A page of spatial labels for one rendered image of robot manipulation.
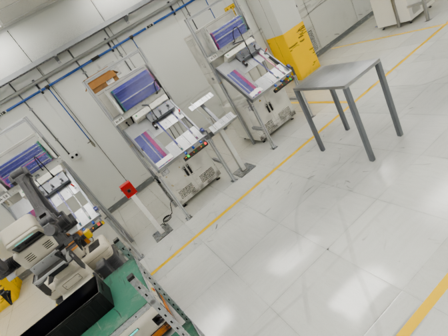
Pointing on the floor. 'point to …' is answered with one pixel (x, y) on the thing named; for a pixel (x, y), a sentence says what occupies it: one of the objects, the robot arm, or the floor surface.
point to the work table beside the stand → (350, 69)
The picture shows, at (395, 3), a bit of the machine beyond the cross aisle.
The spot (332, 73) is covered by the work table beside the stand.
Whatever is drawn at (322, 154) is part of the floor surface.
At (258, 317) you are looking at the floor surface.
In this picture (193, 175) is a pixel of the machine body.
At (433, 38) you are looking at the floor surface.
